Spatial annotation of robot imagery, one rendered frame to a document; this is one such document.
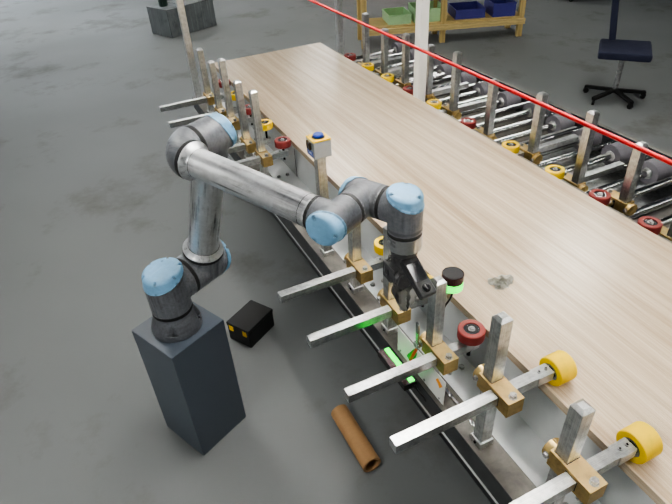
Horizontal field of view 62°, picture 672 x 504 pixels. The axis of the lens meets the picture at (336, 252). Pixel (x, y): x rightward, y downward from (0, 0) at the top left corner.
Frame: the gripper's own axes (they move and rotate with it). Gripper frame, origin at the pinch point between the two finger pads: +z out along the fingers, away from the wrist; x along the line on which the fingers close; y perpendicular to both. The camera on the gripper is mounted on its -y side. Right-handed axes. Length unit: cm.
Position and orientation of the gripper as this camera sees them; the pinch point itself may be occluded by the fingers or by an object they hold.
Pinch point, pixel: (406, 308)
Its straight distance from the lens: 156.6
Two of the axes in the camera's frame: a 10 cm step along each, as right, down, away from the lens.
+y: -4.4, -5.2, 7.4
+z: 0.5, 8.0, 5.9
